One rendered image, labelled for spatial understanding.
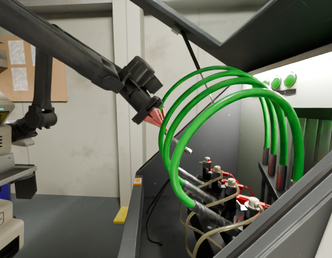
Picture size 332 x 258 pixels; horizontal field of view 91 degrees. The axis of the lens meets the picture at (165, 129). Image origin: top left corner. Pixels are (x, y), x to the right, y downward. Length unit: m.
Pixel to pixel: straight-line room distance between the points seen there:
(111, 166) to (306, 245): 2.36
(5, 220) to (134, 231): 0.63
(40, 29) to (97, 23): 2.16
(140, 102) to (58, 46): 0.23
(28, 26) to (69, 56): 0.08
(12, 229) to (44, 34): 0.79
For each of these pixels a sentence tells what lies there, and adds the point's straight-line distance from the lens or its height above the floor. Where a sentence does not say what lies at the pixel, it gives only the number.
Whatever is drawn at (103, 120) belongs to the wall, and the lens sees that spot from 2.39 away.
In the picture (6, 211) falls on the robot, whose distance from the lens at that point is 1.01.
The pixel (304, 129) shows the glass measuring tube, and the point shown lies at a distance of 0.62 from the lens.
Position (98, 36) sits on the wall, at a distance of 2.55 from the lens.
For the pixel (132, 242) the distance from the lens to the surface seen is 0.51.
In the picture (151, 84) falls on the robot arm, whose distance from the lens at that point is 0.70.
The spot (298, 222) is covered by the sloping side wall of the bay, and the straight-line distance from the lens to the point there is 0.25.
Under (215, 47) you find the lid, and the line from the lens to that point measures 0.88.
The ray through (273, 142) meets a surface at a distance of 0.54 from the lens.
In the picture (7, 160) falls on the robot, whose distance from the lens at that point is 0.93.
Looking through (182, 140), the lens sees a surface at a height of 1.24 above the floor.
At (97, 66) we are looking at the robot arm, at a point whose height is 1.39.
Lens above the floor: 1.29
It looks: 8 degrees down
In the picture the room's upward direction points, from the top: straight up
